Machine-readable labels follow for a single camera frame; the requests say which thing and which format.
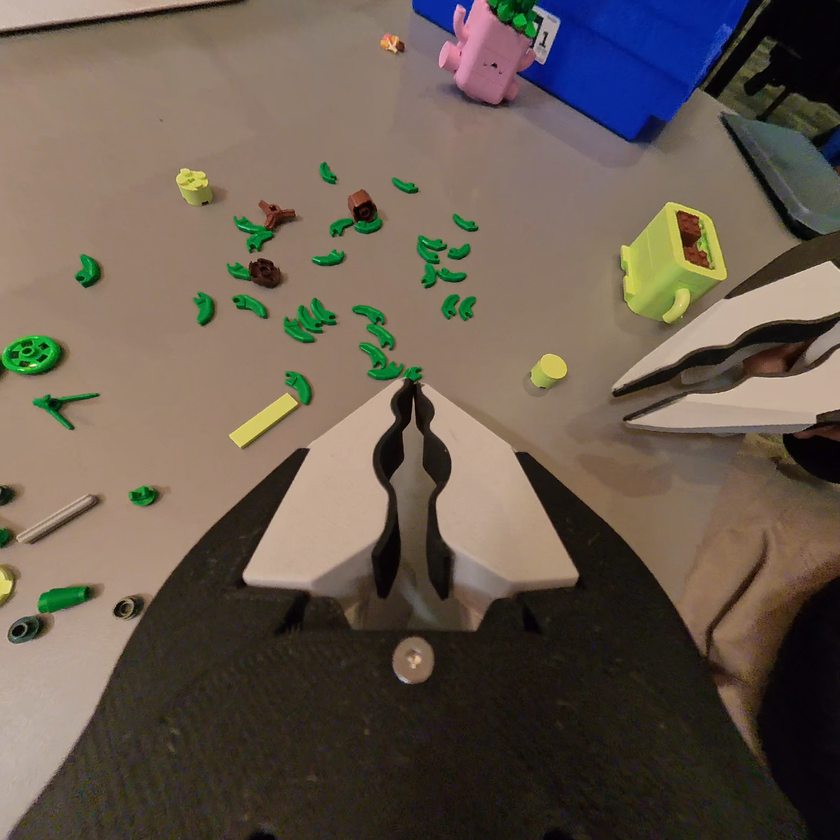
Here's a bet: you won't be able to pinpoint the person's right hand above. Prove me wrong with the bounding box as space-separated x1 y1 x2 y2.
747 341 813 376

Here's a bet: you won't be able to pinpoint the brown block on green leaves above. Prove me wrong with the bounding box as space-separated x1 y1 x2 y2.
328 189 384 236

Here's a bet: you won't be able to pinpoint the yellow flat bar tile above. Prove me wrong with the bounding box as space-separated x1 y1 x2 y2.
228 392 300 450

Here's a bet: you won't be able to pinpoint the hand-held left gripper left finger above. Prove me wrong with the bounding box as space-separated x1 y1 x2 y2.
243 379 417 614

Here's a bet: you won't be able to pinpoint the scattered green leaf pieces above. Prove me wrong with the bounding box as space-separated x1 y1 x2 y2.
75 161 480 404

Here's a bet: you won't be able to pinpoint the pile of small mixed pieces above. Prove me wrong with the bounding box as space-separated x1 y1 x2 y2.
0 392 163 644

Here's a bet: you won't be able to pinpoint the pink brick flowerpot model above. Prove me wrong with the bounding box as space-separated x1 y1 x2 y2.
438 0 559 106

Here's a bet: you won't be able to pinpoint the person's beige trousers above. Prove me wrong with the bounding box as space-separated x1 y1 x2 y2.
676 446 840 775

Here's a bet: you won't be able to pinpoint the blue plastic bin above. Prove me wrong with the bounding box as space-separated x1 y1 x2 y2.
412 0 753 143

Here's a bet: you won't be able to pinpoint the lime green brick model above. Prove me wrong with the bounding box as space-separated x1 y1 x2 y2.
620 202 728 324

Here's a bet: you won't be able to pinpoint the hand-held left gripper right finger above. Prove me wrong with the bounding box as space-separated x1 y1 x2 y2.
415 382 580 614

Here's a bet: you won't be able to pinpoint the green round wheel piece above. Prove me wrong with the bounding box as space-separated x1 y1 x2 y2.
1 335 64 376

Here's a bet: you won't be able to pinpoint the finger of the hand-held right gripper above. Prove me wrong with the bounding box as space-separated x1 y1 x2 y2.
612 260 840 399
623 361 840 435

